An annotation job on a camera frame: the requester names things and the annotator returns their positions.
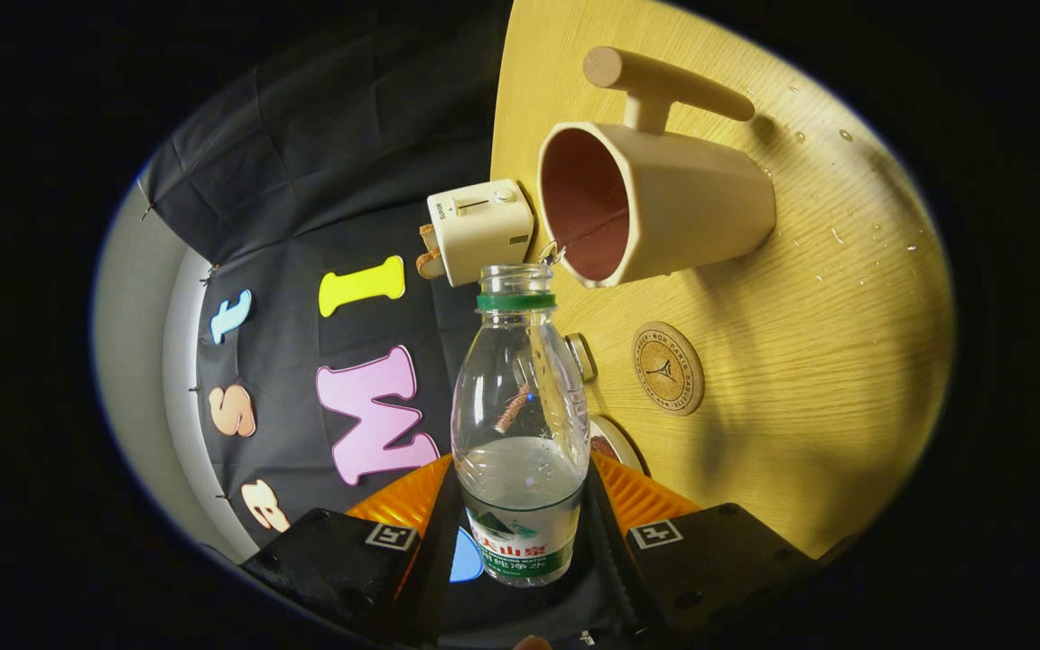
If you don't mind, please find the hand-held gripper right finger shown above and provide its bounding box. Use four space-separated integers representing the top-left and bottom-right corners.
585 451 819 646

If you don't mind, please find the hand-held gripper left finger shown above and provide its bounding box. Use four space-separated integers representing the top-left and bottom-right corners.
240 454 465 649

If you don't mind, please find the clear plastic juice bottle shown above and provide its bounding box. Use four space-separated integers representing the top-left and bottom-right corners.
450 263 591 589

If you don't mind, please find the round cork coaster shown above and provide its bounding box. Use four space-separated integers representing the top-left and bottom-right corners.
632 321 705 417

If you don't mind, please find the cream cup with handle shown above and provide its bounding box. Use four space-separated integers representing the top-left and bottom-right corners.
537 45 777 290

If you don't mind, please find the round cream plate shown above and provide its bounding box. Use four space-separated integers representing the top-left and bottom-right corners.
588 414 649 476

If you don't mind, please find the striped straw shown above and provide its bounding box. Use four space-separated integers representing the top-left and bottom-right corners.
495 386 532 434

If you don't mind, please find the clear drinking glass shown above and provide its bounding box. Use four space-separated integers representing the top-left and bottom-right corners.
563 332 599 384

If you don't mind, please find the wooden table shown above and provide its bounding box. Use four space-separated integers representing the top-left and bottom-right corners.
489 0 954 561

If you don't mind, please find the cream toaster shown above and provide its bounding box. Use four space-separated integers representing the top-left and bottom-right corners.
426 178 535 288

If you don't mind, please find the black backdrop cloth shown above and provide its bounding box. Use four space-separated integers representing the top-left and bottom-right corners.
136 0 629 650

